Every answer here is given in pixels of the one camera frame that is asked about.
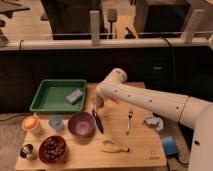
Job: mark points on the silver fork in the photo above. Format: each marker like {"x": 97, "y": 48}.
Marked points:
{"x": 130, "y": 114}

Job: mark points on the brown bowl with nuts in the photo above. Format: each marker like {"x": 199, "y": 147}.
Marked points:
{"x": 53, "y": 150}

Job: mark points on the grey blue eraser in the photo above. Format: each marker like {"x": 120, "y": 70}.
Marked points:
{"x": 74, "y": 96}

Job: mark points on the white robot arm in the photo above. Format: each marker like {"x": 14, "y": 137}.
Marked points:
{"x": 191, "y": 112}

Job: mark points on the green plastic tray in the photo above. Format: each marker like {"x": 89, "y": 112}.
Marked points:
{"x": 51, "y": 96}

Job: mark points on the crumpled white blue cloth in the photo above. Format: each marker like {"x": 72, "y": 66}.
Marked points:
{"x": 154, "y": 121}

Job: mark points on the banana peel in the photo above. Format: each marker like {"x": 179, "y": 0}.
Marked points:
{"x": 110, "y": 146}

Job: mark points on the white rail barrier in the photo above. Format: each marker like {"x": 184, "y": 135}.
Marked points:
{"x": 95, "y": 42}

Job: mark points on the black handled tool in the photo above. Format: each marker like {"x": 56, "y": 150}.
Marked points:
{"x": 98, "y": 121}

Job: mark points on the purple bowl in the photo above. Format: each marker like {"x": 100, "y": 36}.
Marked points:
{"x": 81, "y": 124}

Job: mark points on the small blue cup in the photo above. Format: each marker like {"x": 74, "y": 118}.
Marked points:
{"x": 56, "y": 122}

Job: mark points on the white cup with orange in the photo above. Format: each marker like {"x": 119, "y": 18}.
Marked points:
{"x": 32, "y": 125}

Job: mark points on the wooden board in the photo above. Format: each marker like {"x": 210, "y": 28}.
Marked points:
{"x": 84, "y": 152}

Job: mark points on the blue object on floor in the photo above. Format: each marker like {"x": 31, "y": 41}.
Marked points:
{"x": 169, "y": 146}

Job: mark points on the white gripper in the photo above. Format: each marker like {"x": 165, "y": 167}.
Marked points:
{"x": 99, "y": 101}

